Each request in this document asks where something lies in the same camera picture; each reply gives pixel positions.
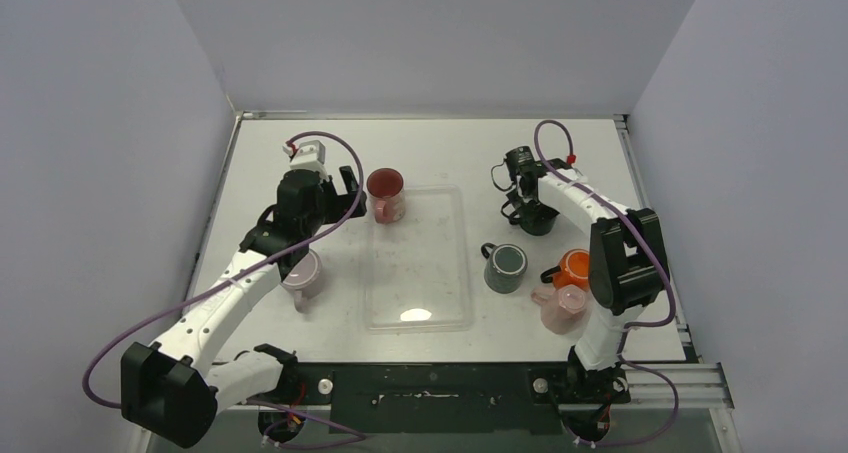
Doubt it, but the orange mug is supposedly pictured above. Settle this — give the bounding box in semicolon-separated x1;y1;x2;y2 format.
540;249;590;291

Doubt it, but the clear plastic tray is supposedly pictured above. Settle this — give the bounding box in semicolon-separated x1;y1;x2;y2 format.
362;185;473;334

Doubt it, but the purple cable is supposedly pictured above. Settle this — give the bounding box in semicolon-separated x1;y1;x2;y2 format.
82;130;367;448
533;119;681;449

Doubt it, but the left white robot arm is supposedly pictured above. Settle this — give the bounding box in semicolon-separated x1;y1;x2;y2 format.
120;166;367;448

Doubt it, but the pink ghost pattern mug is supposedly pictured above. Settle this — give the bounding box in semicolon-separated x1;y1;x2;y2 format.
366;168;406;224

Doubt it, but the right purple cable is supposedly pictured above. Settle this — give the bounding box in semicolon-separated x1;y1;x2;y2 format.
533;119;681;449

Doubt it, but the grey mug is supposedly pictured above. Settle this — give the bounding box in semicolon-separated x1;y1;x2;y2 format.
480;243;528;294

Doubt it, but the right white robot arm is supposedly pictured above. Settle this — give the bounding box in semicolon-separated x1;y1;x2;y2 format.
501;146;676;402

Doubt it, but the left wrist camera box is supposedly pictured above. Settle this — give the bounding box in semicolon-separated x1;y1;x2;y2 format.
283;140;326;175

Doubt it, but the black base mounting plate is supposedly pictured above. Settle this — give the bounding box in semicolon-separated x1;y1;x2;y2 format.
258;362;631;435

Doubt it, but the lilac mug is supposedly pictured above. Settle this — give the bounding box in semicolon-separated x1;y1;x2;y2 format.
281;250;323;314

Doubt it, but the dark green mug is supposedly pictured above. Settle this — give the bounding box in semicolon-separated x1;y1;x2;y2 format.
505;200;559;236

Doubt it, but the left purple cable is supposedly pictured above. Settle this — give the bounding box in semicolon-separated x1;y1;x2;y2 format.
82;130;367;448

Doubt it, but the pale pink faceted mug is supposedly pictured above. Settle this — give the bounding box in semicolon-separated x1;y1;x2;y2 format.
531;285;589;335

